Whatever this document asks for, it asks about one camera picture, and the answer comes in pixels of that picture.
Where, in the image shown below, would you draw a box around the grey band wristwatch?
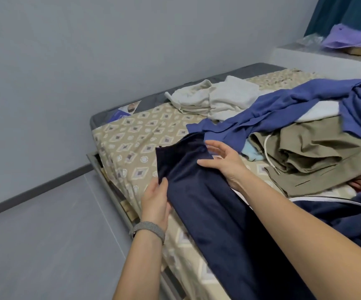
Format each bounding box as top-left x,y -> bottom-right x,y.
129,220 -> 167,245

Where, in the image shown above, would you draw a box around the navy striped track pants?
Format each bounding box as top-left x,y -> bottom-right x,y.
155,132 -> 361,300

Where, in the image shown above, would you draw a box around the white red-striped zip jacket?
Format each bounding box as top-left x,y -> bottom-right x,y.
165,75 -> 340,123

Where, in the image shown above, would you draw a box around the blue curtain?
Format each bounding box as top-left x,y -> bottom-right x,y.
304,0 -> 361,38

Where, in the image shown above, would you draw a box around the light blue fleece pajama pants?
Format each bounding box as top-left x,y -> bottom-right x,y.
242,139 -> 266,162

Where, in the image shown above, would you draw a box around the person's left forearm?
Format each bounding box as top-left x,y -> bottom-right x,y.
113,231 -> 164,300

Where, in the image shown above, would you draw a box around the bed with patterned beige sheet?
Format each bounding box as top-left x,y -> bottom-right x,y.
88,62 -> 361,300

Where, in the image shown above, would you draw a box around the olive green trousers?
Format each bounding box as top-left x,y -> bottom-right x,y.
249,115 -> 361,198

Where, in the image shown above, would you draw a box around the blue printed booklet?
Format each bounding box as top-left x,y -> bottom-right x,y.
107,101 -> 141,124

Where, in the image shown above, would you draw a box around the person's left hand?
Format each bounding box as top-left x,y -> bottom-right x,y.
140,177 -> 173,232

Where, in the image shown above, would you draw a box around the person's right forearm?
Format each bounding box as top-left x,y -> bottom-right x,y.
230,172 -> 361,300

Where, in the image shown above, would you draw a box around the person's right hand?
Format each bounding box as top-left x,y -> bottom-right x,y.
197,140 -> 251,191

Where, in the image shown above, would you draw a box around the purple cloth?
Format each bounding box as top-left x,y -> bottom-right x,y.
321,23 -> 361,50

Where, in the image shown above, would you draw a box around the clear plastic bag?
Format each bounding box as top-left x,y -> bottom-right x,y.
296,33 -> 325,49

